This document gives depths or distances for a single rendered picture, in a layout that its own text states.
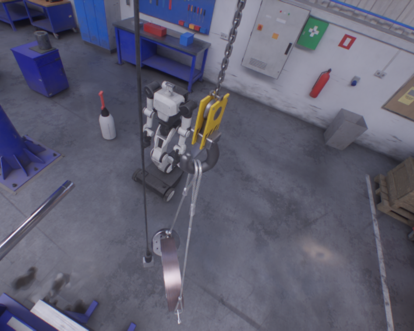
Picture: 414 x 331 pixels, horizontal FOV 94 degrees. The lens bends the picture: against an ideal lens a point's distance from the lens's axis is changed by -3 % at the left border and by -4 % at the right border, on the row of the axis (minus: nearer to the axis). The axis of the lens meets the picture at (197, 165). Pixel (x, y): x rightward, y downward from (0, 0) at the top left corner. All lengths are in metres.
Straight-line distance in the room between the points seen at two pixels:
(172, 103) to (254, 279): 2.11
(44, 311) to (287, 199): 3.01
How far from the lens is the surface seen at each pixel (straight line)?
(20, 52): 4.55
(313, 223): 3.44
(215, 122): 0.39
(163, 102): 1.97
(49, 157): 3.47
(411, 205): 4.54
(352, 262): 3.58
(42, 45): 4.49
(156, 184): 2.69
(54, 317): 1.67
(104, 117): 3.29
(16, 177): 3.41
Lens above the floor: 2.43
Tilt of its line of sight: 50 degrees down
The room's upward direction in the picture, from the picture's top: 16 degrees clockwise
